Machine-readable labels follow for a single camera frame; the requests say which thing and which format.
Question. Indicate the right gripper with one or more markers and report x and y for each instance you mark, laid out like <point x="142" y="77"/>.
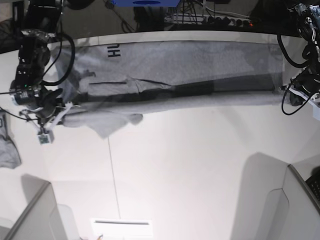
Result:
<point x="38" y="101"/>

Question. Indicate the white slotted plate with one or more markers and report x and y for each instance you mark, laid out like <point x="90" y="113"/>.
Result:
<point x="122" y="228"/>

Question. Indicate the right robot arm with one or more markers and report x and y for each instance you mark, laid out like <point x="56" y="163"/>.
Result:
<point x="40" y="25"/>

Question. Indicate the grey right partition panel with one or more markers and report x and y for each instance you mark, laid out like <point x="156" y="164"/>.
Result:
<point x="291" y="212"/>

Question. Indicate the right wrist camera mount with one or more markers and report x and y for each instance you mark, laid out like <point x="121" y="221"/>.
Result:
<point x="45" y="133"/>

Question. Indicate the white power strip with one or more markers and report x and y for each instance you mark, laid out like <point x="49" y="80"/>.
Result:
<point x="207" y="19"/>

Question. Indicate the grey partition panel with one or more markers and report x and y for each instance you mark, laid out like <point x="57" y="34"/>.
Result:
<point x="291" y="212"/>
<point x="42" y="219"/>

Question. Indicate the grey left partition panel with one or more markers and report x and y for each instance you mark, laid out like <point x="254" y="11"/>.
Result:
<point x="42" y="219"/>

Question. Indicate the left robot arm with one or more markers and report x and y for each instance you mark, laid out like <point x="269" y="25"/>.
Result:
<point x="307" y="19"/>

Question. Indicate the black keyboard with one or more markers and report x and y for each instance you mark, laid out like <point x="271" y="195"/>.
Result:
<point x="314" y="184"/>

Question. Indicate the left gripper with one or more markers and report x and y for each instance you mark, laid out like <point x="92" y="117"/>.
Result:
<point x="306" y="81"/>

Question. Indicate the blue box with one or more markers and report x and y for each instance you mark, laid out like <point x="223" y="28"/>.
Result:
<point x="145" y="3"/>

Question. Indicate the grey T-shirt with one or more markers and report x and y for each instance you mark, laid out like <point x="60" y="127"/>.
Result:
<point x="113" y="85"/>

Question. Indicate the folded grey garment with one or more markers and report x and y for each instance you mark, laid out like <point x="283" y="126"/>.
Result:
<point x="9" y="155"/>

